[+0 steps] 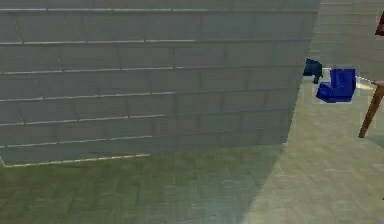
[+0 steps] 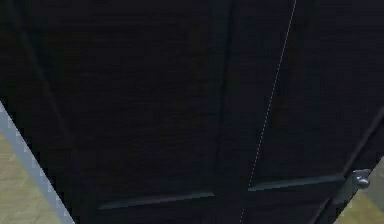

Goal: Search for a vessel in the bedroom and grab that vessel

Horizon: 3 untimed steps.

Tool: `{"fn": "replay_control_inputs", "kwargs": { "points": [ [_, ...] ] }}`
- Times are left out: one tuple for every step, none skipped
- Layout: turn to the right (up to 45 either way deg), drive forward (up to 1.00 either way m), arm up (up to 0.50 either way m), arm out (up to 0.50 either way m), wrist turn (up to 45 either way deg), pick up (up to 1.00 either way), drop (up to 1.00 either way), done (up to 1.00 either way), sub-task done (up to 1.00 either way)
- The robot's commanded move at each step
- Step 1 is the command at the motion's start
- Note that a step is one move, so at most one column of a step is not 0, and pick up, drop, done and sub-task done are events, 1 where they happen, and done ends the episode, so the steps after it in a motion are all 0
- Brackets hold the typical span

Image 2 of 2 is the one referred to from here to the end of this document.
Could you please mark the silver door knob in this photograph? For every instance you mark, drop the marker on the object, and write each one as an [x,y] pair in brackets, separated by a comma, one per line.
[361,180]

